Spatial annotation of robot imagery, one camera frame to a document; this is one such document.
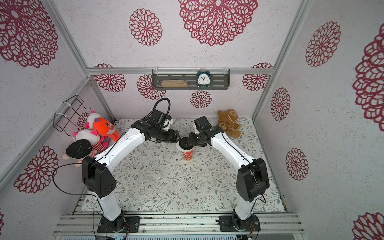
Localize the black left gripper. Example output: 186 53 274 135
155 127 182 144

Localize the black plastic cup lid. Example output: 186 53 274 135
179 137 194 151

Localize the white leak-proof paper sheet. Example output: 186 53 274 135
176 140 194 153

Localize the red paper milk tea cup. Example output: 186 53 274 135
180 149 194 161

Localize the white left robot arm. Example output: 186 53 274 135
82 118 180 234

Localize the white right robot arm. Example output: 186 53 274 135
184 127 270 232

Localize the brown teddy bear plush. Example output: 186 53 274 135
218 109 242 139

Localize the tan pouch on shelf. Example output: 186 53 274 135
161 80 188 89

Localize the teal alarm clock on shelf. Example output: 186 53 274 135
197 71 212 88

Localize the orange fox plush toy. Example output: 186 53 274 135
85 111 120 142

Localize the pink striped pig plush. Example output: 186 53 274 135
63 129 109 167

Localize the black round plush hat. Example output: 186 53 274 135
63 140 92 160

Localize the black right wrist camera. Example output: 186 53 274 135
194 116 212 133

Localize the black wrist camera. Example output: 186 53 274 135
194 116 212 133
148 110 172 128

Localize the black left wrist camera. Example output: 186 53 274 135
148 110 172 128

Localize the grey wall shelf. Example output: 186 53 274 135
152 69 230 90

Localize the black wire wall basket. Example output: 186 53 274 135
52 95 91 137

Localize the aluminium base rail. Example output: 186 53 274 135
52 213 305 237

